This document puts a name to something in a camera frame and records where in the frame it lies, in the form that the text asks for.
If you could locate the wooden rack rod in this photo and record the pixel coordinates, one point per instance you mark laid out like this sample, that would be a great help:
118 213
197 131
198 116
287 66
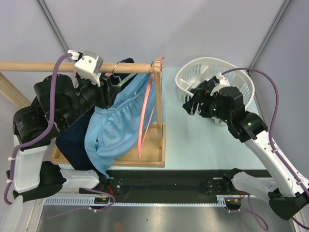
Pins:
67 67

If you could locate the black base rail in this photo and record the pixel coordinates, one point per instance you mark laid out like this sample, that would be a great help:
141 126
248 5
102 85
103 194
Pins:
169 186

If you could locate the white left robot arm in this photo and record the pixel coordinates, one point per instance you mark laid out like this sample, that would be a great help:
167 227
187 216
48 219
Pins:
58 105

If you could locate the wooden rack left post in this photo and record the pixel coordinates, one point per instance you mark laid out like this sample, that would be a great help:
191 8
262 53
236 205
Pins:
13 94

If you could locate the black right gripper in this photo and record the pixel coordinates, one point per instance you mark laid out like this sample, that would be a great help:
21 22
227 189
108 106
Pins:
190 108

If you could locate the pink hanger with metal hook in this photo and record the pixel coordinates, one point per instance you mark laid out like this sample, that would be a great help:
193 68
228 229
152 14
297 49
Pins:
152 101

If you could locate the light blue shorts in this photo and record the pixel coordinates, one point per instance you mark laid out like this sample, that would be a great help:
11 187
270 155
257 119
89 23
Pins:
113 132

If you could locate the dark grey shorts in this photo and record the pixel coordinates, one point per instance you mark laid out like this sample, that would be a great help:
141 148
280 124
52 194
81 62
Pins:
205 86

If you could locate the navy blue shorts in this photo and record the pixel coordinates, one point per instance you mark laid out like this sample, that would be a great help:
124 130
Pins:
71 144

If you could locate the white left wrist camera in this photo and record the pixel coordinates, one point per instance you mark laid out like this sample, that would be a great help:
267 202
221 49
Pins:
87 65

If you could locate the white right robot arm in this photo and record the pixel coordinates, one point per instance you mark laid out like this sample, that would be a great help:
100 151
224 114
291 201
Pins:
287 196

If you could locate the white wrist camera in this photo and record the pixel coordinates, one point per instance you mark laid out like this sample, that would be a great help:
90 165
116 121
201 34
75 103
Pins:
87 65
223 82

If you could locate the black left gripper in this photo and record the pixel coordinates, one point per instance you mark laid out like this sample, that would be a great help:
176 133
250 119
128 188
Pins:
112 92

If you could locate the pale green hanger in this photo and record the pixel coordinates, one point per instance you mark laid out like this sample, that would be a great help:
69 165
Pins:
123 79

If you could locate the white plastic laundry basket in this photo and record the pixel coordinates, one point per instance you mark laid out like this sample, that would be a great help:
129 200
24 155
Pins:
205 68

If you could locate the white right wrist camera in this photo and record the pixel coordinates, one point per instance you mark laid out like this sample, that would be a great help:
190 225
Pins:
223 82

